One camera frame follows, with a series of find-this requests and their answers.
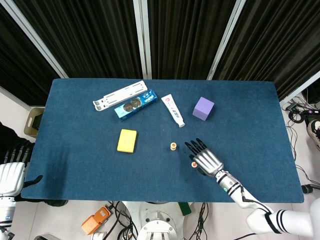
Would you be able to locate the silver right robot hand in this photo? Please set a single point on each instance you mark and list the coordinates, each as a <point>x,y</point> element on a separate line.
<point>207,160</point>

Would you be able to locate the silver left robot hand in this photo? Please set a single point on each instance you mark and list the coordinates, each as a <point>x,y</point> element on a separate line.
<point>11,177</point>

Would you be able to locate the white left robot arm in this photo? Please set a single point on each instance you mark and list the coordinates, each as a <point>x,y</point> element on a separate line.
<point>6,210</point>

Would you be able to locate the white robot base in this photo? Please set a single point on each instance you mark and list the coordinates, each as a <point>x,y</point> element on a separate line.
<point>155,220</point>

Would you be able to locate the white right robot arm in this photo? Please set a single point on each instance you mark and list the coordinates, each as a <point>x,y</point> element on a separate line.
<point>250,202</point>

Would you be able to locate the purple foam cube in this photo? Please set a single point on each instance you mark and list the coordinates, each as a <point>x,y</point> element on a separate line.
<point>203,108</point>

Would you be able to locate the dark green block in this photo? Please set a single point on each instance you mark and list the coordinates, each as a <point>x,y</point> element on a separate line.
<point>185,208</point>

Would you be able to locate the beige plastic bin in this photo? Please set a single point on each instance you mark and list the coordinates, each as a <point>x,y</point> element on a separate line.
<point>30,122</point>

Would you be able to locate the white cream tube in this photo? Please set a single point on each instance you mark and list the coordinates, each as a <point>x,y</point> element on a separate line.
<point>172,110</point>

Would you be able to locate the yellow sponge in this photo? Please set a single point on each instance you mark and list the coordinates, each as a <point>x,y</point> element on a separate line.
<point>127,140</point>

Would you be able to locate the blue table cloth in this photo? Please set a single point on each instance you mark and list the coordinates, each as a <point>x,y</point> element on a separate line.
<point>100,175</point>

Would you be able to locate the blue cookie box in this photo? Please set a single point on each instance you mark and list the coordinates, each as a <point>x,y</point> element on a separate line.
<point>135,105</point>

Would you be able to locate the orange foot pedal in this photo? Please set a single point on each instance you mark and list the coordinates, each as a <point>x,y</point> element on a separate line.
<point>95,220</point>

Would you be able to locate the black cylinder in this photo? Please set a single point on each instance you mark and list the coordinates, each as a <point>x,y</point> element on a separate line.
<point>307,188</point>

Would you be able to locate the white cylinder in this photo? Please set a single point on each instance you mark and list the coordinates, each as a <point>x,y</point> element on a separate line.
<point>98,236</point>

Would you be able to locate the white folding stand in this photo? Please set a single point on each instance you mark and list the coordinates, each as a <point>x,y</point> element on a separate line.
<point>120,93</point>

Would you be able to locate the beige sneaker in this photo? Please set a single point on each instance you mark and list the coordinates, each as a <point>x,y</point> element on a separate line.
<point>314,132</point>

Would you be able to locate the black pleated curtain panel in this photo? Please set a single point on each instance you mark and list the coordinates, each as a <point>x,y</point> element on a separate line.
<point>275,37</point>
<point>87,37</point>
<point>185,37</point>
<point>20,62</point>

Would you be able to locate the black box device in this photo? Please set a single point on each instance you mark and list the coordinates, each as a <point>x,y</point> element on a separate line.
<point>312,96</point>

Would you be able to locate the white frame post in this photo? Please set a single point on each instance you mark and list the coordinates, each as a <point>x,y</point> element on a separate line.
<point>222,37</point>
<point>33,37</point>
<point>300,91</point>
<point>142,37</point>

